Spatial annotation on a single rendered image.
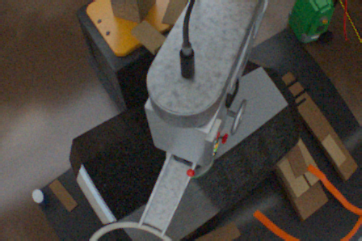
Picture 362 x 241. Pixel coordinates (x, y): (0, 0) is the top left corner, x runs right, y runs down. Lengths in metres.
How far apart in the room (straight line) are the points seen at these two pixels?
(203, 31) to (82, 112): 1.92
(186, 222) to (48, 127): 1.42
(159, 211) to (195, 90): 0.82
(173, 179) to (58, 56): 1.80
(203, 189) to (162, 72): 0.97
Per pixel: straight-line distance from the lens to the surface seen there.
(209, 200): 2.30
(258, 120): 2.28
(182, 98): 1.36
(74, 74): 3.40
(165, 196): 2.05
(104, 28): 2.61
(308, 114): 3.17
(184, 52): 1.26
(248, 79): 2.36
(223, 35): 1.46
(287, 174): 2.89
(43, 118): 3.35
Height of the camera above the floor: 2.96
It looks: 70 degrees down
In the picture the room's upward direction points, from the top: 5 degrees counter-clockwise
